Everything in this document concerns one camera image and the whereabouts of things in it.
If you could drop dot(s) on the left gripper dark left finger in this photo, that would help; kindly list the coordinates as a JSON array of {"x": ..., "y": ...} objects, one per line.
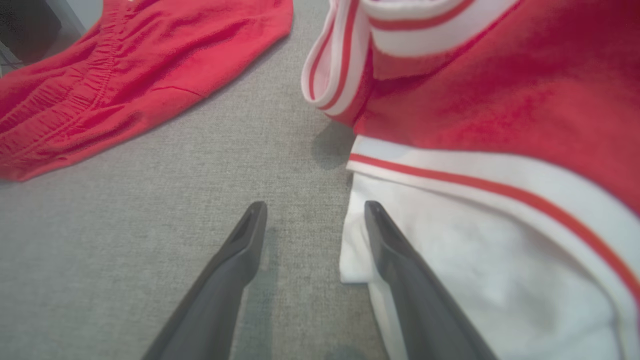
[{"x": 220, "y": 295}]

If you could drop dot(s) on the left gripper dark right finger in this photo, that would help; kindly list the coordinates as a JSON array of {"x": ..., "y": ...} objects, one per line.
[{"x": 415, "y": 300}]

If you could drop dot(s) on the red Bulls basketball jersey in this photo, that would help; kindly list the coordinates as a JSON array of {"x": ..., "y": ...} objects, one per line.
[{"x": 525, "y": 90}]

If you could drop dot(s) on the red shorts with white band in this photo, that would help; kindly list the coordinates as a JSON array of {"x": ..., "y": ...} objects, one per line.
[{"x": 150, "y": 60}]

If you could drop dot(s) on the grey fabric sofa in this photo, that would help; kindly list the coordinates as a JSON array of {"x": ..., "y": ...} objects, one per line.
[{"x": 150, "y": 210}]

